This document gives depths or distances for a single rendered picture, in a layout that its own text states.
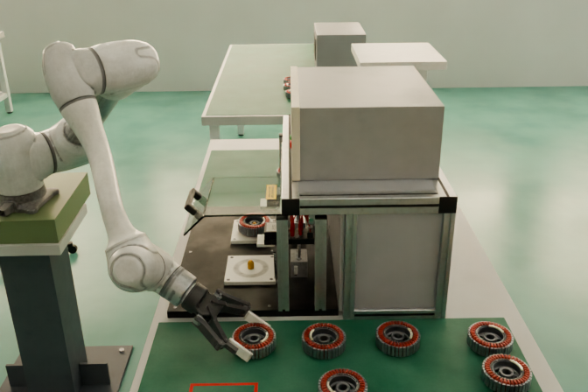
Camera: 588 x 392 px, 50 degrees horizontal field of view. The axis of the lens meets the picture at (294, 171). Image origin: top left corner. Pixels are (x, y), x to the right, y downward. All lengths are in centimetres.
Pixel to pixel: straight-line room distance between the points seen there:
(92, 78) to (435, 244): 100
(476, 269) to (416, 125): 59
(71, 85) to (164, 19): 485
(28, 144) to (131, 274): 94
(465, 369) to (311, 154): 65
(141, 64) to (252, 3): 465
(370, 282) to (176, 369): 55
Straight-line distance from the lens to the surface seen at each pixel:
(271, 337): 165
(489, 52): 683
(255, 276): 189
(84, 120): 173
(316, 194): 160
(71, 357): 266
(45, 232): 227
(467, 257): 210
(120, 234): 152
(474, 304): 189
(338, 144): 164
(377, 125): 164
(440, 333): 175
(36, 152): 230
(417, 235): 167
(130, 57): 182
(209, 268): 197
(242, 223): 210
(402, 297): 177
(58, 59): 178
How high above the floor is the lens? 180
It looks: 23 degrees down
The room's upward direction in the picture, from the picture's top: 1 degrees counter-clockwise
